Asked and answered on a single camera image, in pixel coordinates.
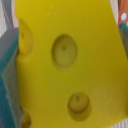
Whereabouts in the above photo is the yellow toy cheese wedge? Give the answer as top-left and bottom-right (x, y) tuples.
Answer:
(12, 0), (128, 128)

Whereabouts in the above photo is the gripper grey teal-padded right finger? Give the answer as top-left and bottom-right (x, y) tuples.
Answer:
(119, 22), (128, 58)

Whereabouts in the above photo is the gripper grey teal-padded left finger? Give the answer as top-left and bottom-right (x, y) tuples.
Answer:
(0, 29), (22, 128)

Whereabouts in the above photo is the toy fork orange handle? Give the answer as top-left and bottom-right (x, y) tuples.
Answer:
(118, 0), (128, 24)

